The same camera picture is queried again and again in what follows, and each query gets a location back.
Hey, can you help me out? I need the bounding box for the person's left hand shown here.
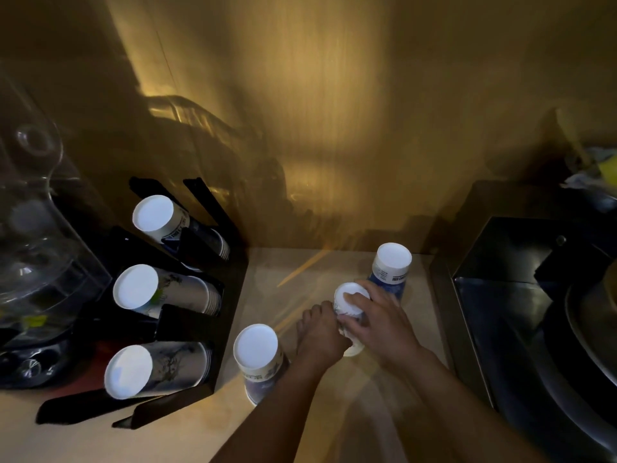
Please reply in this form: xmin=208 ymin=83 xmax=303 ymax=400
xmin=295 ymin=301 xmax=353 ymax=369

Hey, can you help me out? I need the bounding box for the person's right hand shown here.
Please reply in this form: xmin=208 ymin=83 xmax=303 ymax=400
xmin=337 ymin=279 xmax=426 ymax=373

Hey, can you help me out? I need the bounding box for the white paper cup stack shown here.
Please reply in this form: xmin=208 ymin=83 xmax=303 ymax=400
xmin=334 ymin=282 xmax=371 ymax=358

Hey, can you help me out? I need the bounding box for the person's left forearm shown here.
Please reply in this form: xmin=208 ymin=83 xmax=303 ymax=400
xmin=210 ymin=354 xmax=349 ymax=463

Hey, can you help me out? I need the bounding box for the person's right forearm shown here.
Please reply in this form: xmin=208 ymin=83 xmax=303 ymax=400
xmin=381 ymin=346 xmax=548 ymax=463

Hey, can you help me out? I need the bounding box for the blue grey paper cup stack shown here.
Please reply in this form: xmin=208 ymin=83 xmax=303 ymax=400
xmin=233 ymin=323 xmax=290 ymax=406

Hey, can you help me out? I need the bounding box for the black cup holder rack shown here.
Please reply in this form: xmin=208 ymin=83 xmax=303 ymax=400
xmin=35 ymin=176 xmax=250 ymax=431

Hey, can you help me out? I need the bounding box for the black metal sink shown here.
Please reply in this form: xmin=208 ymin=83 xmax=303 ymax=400
xmin=428 ymin=180 xmax=617 ymax=463

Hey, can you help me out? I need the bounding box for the green print cup stack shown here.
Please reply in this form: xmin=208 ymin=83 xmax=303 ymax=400
xmin=112 ymin=264 xmax=223 ymax=320

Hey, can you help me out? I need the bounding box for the ink print cup stack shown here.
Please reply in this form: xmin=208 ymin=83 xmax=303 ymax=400
xmin=103 ymin=341 xmax=213 ymax=400

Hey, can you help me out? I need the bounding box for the blue banded cup stack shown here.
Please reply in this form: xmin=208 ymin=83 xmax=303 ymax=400
xmin=132 ymin=195 xmax=230 ymax=262

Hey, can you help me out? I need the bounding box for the round metal pot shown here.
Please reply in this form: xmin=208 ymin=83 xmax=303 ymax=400
xmin=563 ymin=262 xmax=617 ymax=388

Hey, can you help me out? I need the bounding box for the black blender base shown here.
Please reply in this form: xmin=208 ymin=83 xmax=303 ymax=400
xmin=0 ymin=323 xmax=78 ymax=392

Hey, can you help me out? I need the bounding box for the yellow cleaning cloth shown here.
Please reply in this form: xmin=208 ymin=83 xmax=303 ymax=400
xmin=561 ymin=147 xmax=617 ymax=200

